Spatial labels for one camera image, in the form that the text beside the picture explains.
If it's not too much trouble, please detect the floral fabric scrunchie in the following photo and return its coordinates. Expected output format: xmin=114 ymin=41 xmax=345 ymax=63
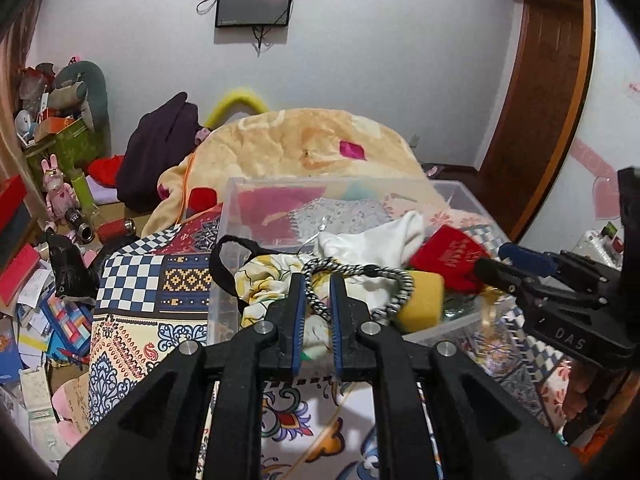
xmin=234 ymin=254 xmax=331 ymax=361

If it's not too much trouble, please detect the yellow green sponge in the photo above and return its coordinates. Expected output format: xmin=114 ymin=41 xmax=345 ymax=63
xmin=395 ymin=271 xmax=445 ymax=334

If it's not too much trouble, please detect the red drawstring pouch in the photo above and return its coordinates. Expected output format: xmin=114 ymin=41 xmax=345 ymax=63
xmin=409 ymin=226 xmax=489 ymax=295

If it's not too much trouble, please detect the black pouch with strap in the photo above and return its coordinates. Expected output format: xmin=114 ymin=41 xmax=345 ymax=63
xmin=208 ymin=234 xmax=269 ymax=314

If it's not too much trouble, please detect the black white braided cord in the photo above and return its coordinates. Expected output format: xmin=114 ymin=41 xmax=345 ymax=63
xmin=300 ymin=257 xmax=417 ymax=323

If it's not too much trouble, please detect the white cloth pouch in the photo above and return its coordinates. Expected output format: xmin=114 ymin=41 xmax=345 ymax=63
xmin=314 ymin=210 xmax=425 ymax=311

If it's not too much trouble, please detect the clear plastic storage box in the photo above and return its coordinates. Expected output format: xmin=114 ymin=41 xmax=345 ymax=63
xmin=207 ymin=177 xmax=508 ymax=344

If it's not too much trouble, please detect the patterned patchwork table cloth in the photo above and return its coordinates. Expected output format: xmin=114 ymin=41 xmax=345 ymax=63
xmin=88 ymin=211 xmax=570 ymax=479

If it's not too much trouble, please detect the brown wooden wardrobe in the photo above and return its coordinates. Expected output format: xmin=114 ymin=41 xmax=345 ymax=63
xmin=478 ymin=0 xmax=596 ymax=240

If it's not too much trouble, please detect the yellow floral blanket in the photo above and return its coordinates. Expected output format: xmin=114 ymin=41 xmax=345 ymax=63
xmin=142 ymin=108 xmax=425 ymax=236

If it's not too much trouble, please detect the red cylinder bottle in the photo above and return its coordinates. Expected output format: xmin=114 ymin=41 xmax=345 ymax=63
xmin=96 ymin=218 xmax=137 ymax=244

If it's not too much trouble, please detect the colourful pencil case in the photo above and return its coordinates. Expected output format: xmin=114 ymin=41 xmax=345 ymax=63
xmin=42 ymin=292 xmax=91 ymax=358

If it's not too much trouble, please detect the dark purple backpack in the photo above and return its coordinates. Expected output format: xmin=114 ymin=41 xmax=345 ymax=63
xmin=116 ymin=92 xmax=201 ymax=214

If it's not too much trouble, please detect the yellow fuzzy hoop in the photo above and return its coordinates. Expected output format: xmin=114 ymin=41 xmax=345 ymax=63
xmin=203 ymin=88 xmax=269 ymax=130

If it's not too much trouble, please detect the pink bunny plush toy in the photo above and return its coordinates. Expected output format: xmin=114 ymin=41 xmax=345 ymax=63
xmin=41 ymin=154 xmax=79 ymax=223

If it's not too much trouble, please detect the green plush toy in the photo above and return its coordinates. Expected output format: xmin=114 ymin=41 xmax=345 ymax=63
xmin=48 ymin=61 xmax=108 ymax=132

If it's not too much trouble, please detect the small dark wall monitor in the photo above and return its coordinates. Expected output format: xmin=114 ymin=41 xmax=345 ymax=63
xmin=215 ymin=0 xmax=293 ymax=28

